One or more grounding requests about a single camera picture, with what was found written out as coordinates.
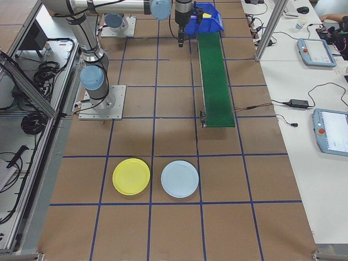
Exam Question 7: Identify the person forearm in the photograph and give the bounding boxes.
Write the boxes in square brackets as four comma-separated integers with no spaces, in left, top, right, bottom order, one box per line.
[320,13,348,24]

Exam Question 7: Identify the light blue plate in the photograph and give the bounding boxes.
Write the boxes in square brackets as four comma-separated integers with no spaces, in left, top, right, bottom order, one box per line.
[160,160,200,198]

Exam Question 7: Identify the yellow plate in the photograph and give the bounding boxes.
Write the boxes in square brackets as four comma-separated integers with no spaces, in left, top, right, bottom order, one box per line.
[112,158,152,196]

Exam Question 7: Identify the blue plastic storage bin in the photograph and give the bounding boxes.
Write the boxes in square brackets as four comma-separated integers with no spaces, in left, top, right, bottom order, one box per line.
[185,2,225,35]

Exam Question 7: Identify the green conveyor belt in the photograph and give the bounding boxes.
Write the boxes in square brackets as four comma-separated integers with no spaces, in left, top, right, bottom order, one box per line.
[196,32,236,130]

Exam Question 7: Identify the grey teach pendant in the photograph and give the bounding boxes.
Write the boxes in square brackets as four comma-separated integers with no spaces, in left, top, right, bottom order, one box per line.
[296,38,337,68]
[312,108,348,157]

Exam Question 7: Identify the black power adapter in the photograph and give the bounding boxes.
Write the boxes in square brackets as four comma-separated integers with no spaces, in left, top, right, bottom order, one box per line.
[288,99,310,109]

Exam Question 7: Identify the black handheld device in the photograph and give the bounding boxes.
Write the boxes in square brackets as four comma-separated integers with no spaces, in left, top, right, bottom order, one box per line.
[316,24,348,59]

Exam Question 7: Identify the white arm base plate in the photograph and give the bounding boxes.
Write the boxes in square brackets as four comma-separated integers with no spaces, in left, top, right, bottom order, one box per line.
[101,16,136,38]
[78,85,127,120]

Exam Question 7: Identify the aluminium profile post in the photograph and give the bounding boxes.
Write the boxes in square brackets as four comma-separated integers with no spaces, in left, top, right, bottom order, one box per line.
[254,0,289,62]

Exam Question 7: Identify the red black conveyor wires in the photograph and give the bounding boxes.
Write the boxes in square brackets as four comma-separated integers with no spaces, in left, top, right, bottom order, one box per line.
[233,103,274,111]

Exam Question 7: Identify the black coiled cable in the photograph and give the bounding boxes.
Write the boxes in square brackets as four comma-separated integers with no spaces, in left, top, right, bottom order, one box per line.
[21,111,48,135]
[33,61,60,85]

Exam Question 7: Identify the black adapter cable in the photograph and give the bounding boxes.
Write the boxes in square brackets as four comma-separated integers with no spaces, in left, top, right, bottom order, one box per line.
[308,83,348,109]

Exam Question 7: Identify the V-shaped metal bar frame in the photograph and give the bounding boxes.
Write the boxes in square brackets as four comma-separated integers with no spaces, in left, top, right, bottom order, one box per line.
[0,0,82,255]

